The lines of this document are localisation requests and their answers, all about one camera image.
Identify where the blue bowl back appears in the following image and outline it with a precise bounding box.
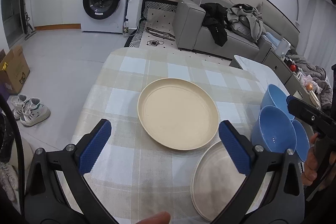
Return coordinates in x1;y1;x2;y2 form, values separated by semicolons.
260;84;294;121

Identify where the blue bowl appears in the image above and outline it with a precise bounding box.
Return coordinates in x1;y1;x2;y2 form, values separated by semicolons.
251;106;297;153
260;84;294;121
292;119;310;162

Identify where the blue bowl front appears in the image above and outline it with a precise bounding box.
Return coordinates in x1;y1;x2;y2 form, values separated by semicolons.
251;106;297;153

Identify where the cream plate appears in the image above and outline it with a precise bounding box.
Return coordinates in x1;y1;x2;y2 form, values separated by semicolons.
190;140;274;222
137;78;219;151

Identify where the person's right hand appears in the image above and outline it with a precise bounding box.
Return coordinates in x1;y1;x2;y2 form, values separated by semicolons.
301;132;318;186

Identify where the person's left hand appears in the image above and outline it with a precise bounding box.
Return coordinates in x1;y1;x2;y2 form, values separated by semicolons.
137;211;171;224

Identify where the grey blanket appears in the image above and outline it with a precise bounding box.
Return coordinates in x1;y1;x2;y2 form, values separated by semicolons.
286;54;333;111

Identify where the red apple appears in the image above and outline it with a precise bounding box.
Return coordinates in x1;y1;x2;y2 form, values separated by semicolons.
290;64;297;72

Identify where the white marble side table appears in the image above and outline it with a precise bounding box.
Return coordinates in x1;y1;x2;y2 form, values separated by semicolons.
230;55;289;96

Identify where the checked beige tablecloth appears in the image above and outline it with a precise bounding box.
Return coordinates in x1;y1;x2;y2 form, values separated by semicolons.
72;47;266;223

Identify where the white sneaker right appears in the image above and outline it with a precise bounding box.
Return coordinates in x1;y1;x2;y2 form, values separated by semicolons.
20;98;51;127

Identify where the white sneaker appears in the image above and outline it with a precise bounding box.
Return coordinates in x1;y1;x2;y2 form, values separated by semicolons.
20;98;51;127
11;94;27;120

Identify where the grey clothes pile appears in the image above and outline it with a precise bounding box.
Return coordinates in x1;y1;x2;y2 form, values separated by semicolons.
227;3;265;43

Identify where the white sneaker left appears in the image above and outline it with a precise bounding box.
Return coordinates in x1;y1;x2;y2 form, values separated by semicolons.
11;94;27;120

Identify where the black jacket on sofa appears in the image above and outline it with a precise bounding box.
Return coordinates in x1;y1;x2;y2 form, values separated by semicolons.
201;3;228;47

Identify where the grey sofa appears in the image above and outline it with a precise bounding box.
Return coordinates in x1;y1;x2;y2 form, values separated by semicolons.
172;0;299;62

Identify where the cardboard box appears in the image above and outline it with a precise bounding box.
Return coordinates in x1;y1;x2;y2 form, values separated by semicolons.
0;46;30;95

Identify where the black white patterned rug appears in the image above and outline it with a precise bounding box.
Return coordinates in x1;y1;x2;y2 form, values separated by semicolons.
125;0;230;67

